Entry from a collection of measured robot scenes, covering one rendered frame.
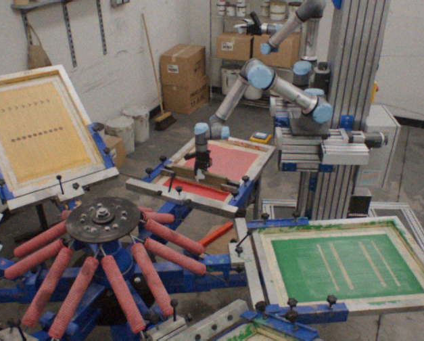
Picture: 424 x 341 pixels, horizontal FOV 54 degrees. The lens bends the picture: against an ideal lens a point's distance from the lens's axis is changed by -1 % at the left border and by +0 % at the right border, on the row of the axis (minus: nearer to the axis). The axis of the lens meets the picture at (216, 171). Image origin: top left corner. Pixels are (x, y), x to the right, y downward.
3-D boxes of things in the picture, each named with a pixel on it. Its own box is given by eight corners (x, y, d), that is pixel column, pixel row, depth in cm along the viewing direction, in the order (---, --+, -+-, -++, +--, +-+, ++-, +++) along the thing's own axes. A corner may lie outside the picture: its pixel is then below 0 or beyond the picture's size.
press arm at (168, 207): (172, 202, 230) (172, 195, 228) (182, 205, 228) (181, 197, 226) (155, 220, 217) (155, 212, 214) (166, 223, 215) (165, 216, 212)
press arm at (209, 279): (374, 270, 203) (377, 262, 200) (379, 279, 198) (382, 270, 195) (118, 288, 194) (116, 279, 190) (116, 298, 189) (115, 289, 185)
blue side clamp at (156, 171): (166, 167, 273) (165, 157, 269) (172, 168, 271) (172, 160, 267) (140, 190, 249) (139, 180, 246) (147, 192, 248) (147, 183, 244)
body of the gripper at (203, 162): (206, 172, 239) (206, 153, 233) (193, 169, 243) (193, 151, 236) (212, 166, 245) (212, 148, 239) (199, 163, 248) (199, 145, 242)
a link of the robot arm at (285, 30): (319, 10, 257) (266, 60, 289) (324, 7, 265) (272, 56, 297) (307, -5, 256) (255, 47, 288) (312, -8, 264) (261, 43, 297)
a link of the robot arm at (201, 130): (209, 127, 227) (194, 128, 226) (209, 145, 233) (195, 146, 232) (208, 121, 234) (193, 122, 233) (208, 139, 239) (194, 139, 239)
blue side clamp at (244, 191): (245, 187, 253) (245, 177, 249) (253, 189, 251) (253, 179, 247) (225, 214, 230) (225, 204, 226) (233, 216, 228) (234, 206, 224)
